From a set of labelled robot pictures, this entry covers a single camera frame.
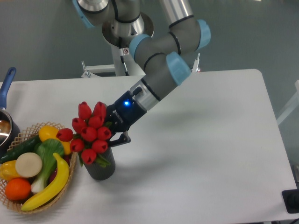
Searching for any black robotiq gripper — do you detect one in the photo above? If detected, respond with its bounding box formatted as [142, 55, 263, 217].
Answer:
[105, 91, 147, 147]

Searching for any red tulip bouquet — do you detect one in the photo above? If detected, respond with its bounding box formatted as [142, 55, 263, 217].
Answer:
[56, 102, 112, 168]

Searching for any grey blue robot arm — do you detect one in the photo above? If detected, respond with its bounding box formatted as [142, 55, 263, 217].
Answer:
[73, 0, 211, 147]

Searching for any dark grey ribbed vase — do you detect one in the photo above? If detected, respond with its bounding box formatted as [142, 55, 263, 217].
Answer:
[84, 147, 115, 181]

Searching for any yellow banana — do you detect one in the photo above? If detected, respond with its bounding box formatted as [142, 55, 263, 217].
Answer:
[21, 153, 70, 211]

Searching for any yellow lemon squash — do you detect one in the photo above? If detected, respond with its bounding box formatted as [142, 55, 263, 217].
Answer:
[38, 126, 71, 155]

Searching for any green bok choy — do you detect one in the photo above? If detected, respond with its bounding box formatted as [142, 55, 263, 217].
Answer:
[31, 139, 64, 194]

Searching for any woven wicker basket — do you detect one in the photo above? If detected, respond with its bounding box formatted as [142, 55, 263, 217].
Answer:
[0, 122, 77, 214]

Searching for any green cucumber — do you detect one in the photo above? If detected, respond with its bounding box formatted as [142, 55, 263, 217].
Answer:
[0, 135, 41, 164]

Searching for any orange fruit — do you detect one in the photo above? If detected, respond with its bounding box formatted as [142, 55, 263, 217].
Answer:
[5, 178, 31, 201]

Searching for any yellow bell pepper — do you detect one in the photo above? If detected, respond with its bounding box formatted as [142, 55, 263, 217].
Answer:
[0, 160, 21, 181]

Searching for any black device at edge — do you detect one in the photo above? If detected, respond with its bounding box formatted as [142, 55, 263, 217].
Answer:
[282, 189, 299, 214]

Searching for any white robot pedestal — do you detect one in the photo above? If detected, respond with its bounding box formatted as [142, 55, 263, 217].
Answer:
[80, 43, 147, 79]

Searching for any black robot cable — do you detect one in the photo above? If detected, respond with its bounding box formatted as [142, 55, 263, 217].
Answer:
[118, 36, 130, 77]

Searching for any white table clamp bracket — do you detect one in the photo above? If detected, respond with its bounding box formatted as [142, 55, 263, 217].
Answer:
[192, 53, 201, 73]

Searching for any blue handled saucepan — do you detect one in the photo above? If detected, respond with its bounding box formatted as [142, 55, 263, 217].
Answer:
[0, 67, 20, 157]

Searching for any white frame at right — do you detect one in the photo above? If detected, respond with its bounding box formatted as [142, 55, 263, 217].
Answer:
[276, 80, 299, 126]

